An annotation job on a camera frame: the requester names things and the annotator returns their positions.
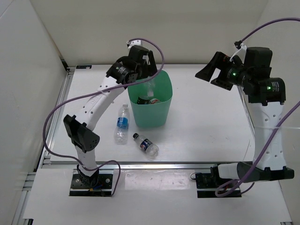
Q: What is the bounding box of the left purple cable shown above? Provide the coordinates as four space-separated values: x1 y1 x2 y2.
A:
43 38 165 197

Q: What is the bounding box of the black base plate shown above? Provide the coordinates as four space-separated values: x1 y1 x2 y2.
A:
190 172 241 198
69 170 113 197

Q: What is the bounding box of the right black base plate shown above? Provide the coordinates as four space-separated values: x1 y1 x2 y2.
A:
190 172 241 198

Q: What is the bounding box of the left blue corner label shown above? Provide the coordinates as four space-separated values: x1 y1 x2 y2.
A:
76 65 92 69

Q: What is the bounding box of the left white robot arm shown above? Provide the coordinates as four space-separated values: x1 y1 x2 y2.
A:
63 46 158 188

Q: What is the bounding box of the blue label water bottle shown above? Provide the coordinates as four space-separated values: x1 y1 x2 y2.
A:
114 104 130 145

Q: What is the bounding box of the left aluminium rail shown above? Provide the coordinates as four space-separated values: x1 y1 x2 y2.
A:
34 69 75 172

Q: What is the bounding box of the black label small bottle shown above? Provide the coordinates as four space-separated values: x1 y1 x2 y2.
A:
136 95 150 105

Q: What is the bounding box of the right aluminium rail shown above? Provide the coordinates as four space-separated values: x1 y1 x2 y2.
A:
231 66 256 136

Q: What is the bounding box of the small Pepsi bottle black cap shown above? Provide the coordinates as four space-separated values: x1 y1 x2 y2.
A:
133 133 159 157

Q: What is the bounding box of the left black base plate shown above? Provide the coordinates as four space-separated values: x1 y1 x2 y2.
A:
69 170 113 197

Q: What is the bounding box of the front aluminium rail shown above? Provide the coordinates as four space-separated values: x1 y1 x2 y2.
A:
22 161 235 190

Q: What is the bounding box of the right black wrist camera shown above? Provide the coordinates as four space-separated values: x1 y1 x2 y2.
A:
244 47 273 68

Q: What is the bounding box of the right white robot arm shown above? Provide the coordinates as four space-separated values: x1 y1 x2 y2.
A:
195 47 294 188

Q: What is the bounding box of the green plastic bin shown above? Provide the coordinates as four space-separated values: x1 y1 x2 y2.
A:
127 71 173 128

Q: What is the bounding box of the clear unlabelled plastic bottle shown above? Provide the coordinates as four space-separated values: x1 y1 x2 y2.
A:
145 79 155 99

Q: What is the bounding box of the aluminium rail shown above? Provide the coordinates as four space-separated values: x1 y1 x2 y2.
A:
22 161 235 190
34 69 75 172
231 66 256 136

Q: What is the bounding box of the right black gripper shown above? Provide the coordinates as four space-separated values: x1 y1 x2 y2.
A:
195 52 252 90

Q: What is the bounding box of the red label red cap bottle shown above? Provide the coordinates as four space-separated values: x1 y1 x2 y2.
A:
149 98 161 105

